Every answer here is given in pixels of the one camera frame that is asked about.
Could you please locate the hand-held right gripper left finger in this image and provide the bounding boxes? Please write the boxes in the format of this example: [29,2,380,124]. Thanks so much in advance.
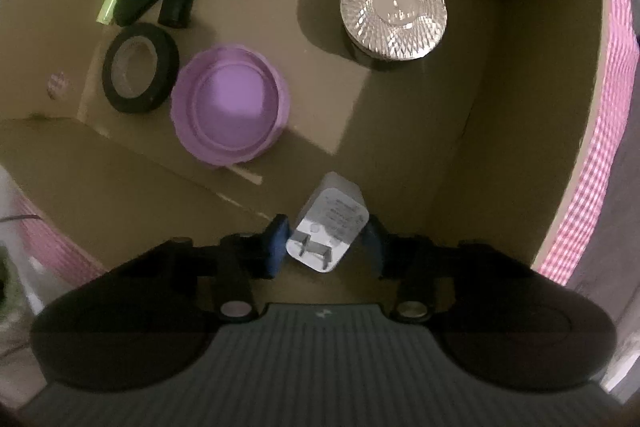
[107,213,292,323]

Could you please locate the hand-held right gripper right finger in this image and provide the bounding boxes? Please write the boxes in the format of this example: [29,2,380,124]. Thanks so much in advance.
[361,214,531,323]

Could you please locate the white charger plug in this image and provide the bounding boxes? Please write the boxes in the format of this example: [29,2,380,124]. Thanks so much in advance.
[285,172,371,275]

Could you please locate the brown cardboard box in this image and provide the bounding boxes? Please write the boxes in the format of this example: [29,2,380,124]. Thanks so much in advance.
[0,0,632,293]

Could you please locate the purple plastic lid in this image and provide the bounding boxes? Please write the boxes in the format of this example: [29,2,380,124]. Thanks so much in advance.
[170,46,291,168]

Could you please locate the black tape roll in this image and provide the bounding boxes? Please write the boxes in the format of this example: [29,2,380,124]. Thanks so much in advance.
[102,23,180,114]

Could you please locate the dark jar with gold lid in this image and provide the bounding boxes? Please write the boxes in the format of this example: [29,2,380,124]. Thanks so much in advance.
[340,0,449,68]

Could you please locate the pink checkered tablecloth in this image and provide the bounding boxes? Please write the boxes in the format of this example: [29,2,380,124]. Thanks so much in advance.
[15,0,640,288]

